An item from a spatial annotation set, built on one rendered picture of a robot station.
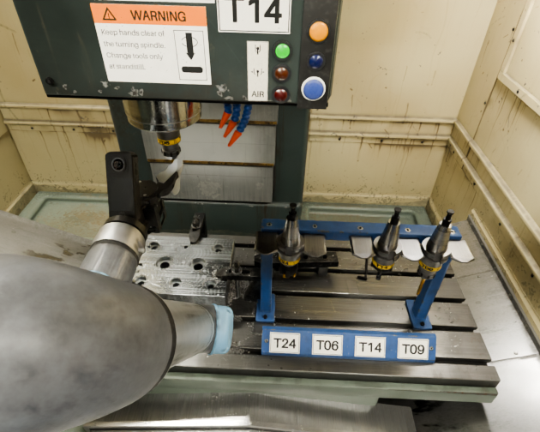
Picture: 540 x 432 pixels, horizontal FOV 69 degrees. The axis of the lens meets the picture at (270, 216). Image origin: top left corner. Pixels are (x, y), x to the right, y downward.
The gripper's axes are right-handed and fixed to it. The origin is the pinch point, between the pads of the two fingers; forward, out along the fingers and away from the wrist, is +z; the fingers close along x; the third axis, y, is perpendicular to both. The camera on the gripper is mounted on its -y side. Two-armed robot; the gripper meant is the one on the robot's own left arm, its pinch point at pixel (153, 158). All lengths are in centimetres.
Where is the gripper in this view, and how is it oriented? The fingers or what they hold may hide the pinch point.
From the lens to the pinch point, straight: 81.7
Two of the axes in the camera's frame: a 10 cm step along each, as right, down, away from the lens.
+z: 0.4, -6.6, 7.5
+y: -0.2, 7.5, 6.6
